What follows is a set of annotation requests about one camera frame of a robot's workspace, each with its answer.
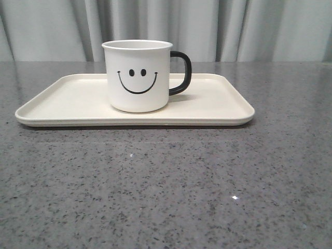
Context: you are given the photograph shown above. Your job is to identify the white smiley mug black handle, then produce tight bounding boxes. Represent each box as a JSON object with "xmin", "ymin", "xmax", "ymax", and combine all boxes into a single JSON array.
[{"xmin": 102, "ymin": 39, "xmax": 192, "ymax": 113}]

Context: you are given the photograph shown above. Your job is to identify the cream rectangular plastic tray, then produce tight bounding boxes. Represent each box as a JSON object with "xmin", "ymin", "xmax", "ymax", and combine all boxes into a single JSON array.
[{"xmin": 15, "ymin": 73, "xmax": 255, "ymax": 127}]

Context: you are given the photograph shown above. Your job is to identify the grey-white pleated curtain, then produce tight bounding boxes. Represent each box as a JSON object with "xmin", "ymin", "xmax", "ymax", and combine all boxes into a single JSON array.
[{"xmin": 1, "ymin": 1, "xmax": 331, "ymax": 62}]

